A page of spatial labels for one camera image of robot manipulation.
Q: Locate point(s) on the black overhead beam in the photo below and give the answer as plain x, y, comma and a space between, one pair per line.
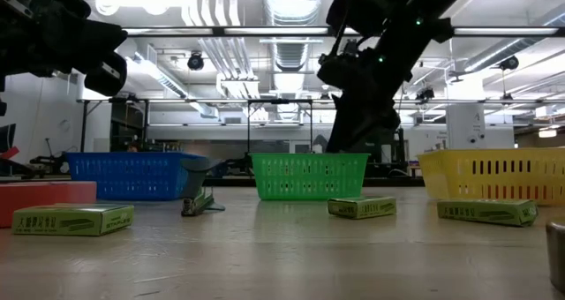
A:
273, 31

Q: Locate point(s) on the blue plastic basket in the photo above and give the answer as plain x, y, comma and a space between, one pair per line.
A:
128, 176

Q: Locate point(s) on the silver ventilation duct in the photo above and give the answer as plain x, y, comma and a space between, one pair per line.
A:
291, 13

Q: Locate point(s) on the black shelving rack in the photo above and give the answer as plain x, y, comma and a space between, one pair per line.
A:
128, 123

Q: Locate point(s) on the green staple box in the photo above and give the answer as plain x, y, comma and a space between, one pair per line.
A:
485, 212
66, 222
362, 208

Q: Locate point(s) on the black ceiling spotlight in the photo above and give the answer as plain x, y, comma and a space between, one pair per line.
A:
195, 62
424, 94
510, 63

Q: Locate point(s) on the green plastic basket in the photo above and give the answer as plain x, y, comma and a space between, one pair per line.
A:
309, 176

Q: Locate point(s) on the yellow plastic basket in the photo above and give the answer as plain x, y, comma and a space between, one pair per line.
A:
494, 176

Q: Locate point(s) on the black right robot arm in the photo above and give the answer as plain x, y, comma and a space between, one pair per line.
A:
410, 13

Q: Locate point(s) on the white pillar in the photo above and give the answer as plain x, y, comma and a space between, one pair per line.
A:
465, 128

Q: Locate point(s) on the grey green stapler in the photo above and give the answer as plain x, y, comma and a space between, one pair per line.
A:
196, 203

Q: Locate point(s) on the black cabinet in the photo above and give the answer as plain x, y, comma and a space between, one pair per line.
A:
388, 145

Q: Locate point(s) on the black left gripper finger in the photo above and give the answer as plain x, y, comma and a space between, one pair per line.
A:
107, 77
99, 42

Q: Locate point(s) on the red flat bar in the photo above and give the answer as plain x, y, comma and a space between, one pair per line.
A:
9, 153

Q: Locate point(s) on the black monitor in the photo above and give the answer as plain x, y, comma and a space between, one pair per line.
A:
6, 137

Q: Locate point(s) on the metal tin can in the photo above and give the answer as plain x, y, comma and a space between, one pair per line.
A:
557, 256

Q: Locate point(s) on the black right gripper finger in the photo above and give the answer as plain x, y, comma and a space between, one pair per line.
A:
342, 132
373, 125

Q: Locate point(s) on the red box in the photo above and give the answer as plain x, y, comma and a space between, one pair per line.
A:
44, 194

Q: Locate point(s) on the black background robot arm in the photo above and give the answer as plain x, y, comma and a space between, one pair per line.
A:
48, 161

